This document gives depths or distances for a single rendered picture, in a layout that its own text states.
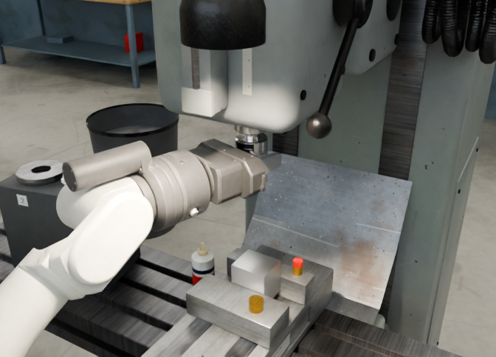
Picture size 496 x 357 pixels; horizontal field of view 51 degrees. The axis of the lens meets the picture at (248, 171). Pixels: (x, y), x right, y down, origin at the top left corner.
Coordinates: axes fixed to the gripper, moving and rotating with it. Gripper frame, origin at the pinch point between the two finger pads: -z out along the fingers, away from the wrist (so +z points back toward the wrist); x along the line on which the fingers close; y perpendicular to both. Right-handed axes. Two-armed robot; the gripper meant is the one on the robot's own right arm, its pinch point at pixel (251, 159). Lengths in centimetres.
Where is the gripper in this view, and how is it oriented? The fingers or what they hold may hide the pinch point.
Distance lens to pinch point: 74.7
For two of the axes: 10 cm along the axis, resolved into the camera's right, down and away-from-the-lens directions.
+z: -7.3, 2.8, -6.2
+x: -6.8, -3.1, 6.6
